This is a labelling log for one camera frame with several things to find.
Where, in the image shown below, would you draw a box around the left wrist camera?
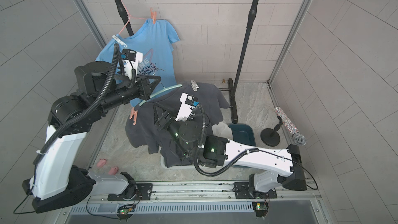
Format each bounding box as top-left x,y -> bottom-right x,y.
120,49 -> 143,79

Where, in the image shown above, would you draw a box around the aluminium mounting rail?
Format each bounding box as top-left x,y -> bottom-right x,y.
81,180 -> 321,204

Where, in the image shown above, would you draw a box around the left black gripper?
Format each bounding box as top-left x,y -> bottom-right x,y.
95,73 -> 162,113

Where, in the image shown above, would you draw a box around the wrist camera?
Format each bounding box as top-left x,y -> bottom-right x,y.
120,49 -> 143,79
176,93 -> 198,121

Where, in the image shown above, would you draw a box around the glitter microphone on stand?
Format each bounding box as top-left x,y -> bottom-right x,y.
260,107 -> 307,147

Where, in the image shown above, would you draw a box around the salmon pink clothespin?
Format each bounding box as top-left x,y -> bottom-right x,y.
129,107 -> 138,125

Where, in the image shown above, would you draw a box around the light blue printed t-shirt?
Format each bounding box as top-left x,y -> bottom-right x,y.
94,18 -> 181,108

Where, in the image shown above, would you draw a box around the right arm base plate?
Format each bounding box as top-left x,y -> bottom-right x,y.
233,181 -> 277,200

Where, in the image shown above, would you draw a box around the circuit board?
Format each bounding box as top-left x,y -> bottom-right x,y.
116,204 -> 136,222
252,201 -> 269,218

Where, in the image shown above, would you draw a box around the pink wire hanger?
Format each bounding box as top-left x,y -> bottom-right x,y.
119,0 -> 147,36

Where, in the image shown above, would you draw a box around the left circuit board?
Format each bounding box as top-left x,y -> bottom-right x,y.
116,204 -> 136,222

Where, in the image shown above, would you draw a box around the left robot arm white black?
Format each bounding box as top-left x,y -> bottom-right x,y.
22,44 -> 161,214

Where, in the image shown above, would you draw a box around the right circuit board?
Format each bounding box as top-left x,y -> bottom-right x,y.
252,201 -> 269,218

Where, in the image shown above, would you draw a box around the grey clothespin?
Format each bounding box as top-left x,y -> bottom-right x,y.
191,80 -> 200,92

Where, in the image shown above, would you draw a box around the white clothespin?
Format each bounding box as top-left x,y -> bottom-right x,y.
112,35 -> 127,48

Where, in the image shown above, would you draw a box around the dark garment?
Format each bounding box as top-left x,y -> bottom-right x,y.
125,83 -> 230,168

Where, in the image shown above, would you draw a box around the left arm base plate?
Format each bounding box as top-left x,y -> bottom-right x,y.
107,183 -> 153,201

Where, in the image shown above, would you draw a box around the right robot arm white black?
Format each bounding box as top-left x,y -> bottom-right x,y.
153,104 -> 319,199

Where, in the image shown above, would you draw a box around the pink clothespin on floor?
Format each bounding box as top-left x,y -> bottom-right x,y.
108,167 -> 119,175

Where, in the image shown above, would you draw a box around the mint green hanger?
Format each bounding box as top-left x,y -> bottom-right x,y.
139,84 -> 182,106

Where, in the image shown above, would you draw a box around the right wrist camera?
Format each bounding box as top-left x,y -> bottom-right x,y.
176,93 -> 198,121

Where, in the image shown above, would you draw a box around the teal plastic tray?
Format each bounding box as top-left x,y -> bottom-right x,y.
228,123 -> 256,146

